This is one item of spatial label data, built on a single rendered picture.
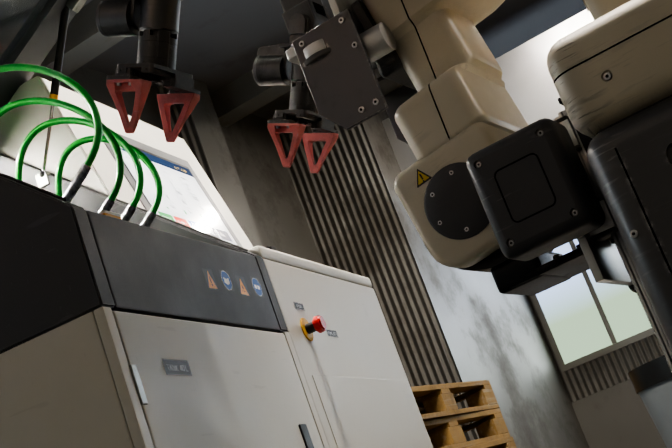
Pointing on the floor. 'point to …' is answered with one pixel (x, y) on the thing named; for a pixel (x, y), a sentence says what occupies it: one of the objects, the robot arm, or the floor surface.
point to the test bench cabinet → (80, 389)
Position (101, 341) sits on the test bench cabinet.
